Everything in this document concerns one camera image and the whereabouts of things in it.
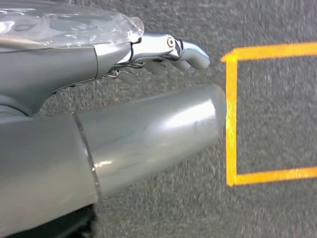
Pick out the clear plastic wrap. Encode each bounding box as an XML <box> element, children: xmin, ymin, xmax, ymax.
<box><xmin>0</xmin><ymin>0</ymin><xmax>145</xmax><ymax>50</ymax></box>

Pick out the yellow floor tape square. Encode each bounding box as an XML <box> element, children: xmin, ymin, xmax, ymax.
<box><xmin>220</xmin><ymin>42</ymin><xmax>317</xmax><ymax>187</ymax></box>

